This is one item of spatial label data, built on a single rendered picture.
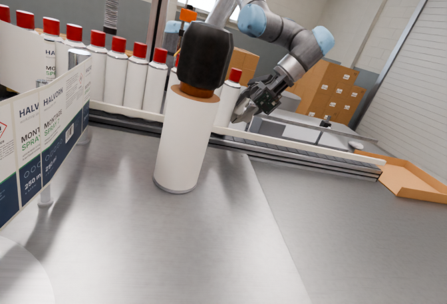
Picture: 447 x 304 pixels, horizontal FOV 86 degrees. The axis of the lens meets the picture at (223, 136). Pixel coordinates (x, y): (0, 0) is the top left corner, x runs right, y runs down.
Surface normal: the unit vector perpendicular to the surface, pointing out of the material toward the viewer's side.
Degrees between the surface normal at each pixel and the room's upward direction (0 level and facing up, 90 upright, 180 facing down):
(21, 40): 90
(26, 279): 0
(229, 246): 0
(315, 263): 0
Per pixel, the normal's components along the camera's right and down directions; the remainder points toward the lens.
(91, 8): 0.28, 0.47
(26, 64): -0.33, 0.30
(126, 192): 0.27, -0.88
